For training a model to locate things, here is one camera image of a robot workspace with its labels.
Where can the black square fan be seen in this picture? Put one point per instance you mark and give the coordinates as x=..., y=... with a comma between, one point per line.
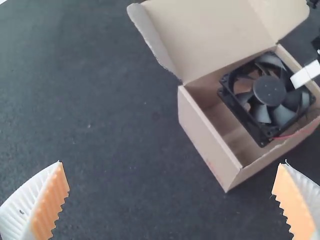
x=268, y=91

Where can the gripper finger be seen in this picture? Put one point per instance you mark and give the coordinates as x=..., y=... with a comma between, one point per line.
x=300, y=205
x=22, y=215

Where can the black mat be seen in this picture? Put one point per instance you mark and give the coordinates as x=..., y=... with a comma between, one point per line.
x=100, y=100

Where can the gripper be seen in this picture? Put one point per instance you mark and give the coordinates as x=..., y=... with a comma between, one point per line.
x=317, y=45

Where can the cardboard box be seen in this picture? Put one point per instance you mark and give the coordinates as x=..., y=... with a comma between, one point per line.
x=200, y=37

